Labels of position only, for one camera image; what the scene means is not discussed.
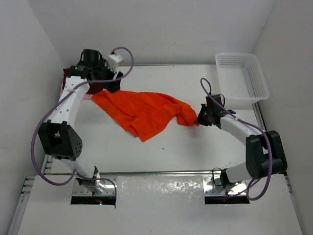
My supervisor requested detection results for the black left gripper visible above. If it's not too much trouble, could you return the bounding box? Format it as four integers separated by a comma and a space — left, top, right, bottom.
92, 61, 121, 93

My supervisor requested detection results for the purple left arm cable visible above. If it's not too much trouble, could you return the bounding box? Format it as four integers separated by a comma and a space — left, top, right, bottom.
31, 47, 134, 196

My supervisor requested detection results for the pink t-shirt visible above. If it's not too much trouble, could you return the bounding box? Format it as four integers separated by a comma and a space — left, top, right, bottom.
83, 94, 93, 100

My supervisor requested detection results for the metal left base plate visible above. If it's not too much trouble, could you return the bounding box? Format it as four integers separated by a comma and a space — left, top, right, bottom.
72, 179, 116, 197

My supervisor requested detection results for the dark red t-shirt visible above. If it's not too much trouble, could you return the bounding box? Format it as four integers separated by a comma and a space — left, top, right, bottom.
61, 68, 103, 95

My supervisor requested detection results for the metal base plate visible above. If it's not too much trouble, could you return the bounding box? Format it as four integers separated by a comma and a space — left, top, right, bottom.
72, 179, 116, 197
202, 174, 246, 197

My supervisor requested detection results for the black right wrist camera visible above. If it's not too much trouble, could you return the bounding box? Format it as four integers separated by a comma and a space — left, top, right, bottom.
206, 94, 225, 112

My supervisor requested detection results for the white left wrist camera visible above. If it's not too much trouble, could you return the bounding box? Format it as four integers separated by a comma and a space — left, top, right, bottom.
107, 53, 124, 69

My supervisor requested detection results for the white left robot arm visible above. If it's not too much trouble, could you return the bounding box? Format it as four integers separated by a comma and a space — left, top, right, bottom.
31, 49, 125, 188

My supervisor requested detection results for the black base cable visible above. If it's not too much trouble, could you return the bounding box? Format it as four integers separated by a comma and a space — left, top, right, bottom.
212, 167, 224, 188

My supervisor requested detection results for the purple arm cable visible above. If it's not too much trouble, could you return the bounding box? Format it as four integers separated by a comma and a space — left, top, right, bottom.
31, 47, 134, 196
200, 77, 273, 201

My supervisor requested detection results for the white plastic basket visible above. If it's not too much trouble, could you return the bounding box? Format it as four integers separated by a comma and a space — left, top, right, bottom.
215, 53, 269, 103

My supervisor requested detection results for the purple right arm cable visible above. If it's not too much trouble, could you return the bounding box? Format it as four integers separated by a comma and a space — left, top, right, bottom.
200, 77, 273, 201

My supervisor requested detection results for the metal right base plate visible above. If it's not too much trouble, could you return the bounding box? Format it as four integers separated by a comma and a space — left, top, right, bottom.
202, 174, 246, 197

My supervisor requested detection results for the orange t-shirt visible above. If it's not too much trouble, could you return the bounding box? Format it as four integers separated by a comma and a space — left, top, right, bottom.
92, 91, 198, 142

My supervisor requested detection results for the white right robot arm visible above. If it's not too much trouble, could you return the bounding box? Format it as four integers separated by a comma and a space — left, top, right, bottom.
197, 104, 288, 188

